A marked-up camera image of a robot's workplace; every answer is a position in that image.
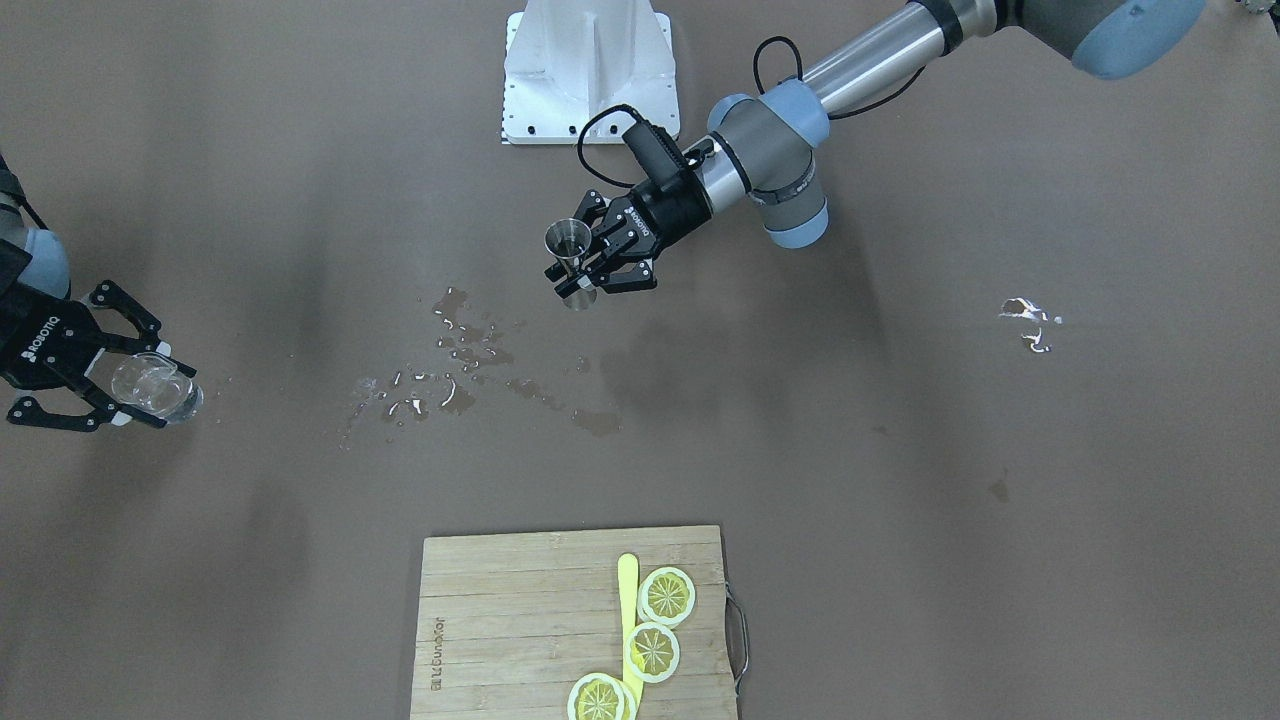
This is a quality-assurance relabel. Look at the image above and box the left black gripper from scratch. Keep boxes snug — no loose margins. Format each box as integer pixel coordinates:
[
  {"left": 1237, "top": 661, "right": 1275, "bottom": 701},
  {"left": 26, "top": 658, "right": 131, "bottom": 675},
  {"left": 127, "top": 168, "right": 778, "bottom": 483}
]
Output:
[{"left": 544, "top": 170, "right": 713, "bottom": 299}]

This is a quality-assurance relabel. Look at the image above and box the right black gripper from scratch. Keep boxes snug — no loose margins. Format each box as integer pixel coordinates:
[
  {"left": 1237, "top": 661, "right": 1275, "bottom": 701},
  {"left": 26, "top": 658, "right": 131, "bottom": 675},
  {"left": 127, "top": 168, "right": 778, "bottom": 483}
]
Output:
[{"left": 0, "top": 281, "right": 173, "bottom": 433}]

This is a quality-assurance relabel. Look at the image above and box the steel jigger measuring cup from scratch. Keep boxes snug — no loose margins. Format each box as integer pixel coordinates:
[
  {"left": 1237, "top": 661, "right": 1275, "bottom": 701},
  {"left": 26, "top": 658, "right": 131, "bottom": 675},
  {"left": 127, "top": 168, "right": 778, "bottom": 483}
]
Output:
[{"left": 544, "top": 218, "right": 596, "bottom": 311}]

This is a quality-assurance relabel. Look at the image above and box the clear glass cup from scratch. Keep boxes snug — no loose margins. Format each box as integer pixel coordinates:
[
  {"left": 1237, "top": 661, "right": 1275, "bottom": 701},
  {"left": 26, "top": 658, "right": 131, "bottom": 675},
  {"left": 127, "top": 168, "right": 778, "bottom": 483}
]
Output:
[{"left": 110, "top": 352, "right": 204, "bottom": 424}]

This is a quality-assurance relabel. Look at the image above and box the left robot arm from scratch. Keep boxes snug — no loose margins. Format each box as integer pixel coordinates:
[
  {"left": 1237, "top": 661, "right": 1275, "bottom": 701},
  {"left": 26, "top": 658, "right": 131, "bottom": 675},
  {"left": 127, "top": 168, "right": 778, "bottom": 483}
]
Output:
[{"left": 545, "top": 1, "right": 1204, "bottom": 304}]

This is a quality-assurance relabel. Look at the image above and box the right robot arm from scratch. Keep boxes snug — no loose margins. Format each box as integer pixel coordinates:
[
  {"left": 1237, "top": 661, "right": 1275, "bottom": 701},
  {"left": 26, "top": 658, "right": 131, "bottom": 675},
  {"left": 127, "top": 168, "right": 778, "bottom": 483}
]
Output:
[{"left": 1, "top": 164, "right": 172, "bottom": 433}]

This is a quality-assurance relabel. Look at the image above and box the wooden cutting board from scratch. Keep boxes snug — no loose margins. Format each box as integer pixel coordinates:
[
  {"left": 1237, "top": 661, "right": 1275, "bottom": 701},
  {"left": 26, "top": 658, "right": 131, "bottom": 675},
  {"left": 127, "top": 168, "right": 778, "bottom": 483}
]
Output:
[{"left": 408, "top": 525, "right": 739, "bottom": 719}]

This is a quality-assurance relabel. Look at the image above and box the lemon slice middle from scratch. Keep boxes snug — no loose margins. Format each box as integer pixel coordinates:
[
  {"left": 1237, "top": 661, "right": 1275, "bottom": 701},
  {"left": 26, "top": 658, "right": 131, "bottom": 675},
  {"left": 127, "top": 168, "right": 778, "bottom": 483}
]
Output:
[{"left": 623, "top": 621, "right": 682, "bottom": 684}]

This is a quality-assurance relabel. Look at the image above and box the lemon slice far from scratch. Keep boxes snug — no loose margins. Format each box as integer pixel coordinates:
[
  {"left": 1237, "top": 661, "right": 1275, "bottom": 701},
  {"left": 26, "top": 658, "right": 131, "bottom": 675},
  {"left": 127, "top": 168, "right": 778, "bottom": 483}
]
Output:
[{"left": 564, "top": 673, "right": 637, "bottom": 720}]

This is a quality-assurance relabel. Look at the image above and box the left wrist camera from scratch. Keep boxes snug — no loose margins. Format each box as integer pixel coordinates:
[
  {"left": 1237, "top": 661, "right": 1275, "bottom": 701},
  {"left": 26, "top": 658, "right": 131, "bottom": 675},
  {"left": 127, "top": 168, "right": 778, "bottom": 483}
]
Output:
[{"left": 623, "top": 118, "right": 689, "bottom": 186}]

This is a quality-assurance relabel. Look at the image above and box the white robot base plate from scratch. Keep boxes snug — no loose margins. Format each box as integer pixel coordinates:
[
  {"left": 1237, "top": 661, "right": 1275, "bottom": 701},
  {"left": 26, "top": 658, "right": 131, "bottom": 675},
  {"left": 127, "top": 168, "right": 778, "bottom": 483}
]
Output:
[{"left": 500, "top": 1, "right": 681, "bottom": 145}]

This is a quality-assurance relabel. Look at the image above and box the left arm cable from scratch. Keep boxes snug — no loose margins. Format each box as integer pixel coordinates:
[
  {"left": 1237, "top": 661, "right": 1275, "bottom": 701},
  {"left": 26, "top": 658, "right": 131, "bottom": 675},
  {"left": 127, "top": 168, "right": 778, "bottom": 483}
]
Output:
[{"left": 575, "top": 36, "right": 925, "bottom": 191}]

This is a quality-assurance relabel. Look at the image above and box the lemon slice near handle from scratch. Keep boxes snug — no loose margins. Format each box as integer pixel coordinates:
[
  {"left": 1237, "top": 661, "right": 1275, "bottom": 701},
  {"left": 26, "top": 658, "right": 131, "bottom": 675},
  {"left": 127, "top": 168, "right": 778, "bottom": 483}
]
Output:
[{"left": 637, "top": 566, "right": 698, "bottom": 629}]

